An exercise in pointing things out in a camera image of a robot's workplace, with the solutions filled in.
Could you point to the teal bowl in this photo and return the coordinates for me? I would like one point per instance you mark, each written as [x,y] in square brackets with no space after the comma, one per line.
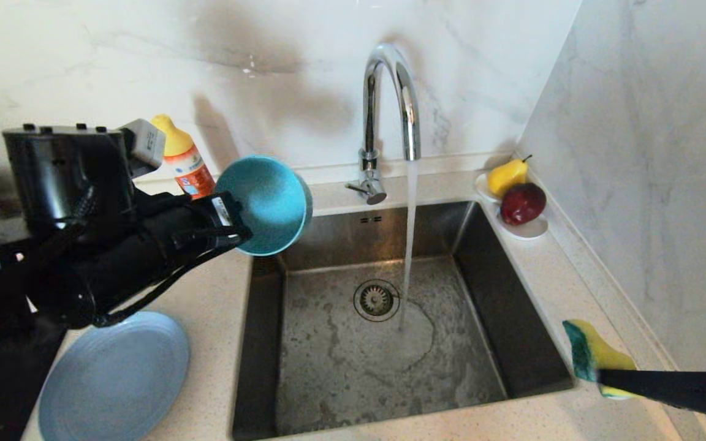
[267,202]

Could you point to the yellow pear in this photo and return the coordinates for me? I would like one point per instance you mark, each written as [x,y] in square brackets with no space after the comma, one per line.
[506,177]

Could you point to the chrome gooseneck faucet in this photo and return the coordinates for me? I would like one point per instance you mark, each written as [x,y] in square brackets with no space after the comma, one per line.
[370,110]

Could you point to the metal drain strainer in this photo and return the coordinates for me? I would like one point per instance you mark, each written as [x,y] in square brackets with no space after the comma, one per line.
[376,301]

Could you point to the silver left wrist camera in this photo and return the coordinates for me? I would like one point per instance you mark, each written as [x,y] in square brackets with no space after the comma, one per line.
[144,147]

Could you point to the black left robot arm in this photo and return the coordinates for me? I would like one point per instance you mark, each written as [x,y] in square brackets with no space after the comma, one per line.
[65,177]

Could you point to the stainless steel sink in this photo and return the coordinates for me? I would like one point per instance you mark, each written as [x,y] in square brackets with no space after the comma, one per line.
[359,367]

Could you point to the yellow capped dish soap bottle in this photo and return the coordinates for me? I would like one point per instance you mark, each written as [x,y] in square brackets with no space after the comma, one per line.
[178,144]

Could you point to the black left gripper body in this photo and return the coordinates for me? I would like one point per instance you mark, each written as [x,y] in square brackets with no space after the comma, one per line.
[200,229]

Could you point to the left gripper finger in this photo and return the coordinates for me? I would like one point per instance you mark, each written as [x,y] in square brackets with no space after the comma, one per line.
[241,235]

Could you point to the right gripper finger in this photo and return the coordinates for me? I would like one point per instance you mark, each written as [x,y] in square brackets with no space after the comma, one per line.
[659,387]

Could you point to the yellow sponge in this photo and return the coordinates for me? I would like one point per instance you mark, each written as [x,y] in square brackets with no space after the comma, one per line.
[595,355]

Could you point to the white fruit dish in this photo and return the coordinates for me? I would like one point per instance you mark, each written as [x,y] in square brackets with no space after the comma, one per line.
[531,232]

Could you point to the large blue-grey plate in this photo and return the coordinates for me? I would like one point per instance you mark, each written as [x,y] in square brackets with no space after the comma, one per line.
[114,386]

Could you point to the dark red apple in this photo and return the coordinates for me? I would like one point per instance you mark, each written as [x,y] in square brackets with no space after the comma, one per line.
[521,205]

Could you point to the black left wrist camera bracket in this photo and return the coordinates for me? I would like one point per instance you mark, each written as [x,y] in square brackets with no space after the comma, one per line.
[126,165]

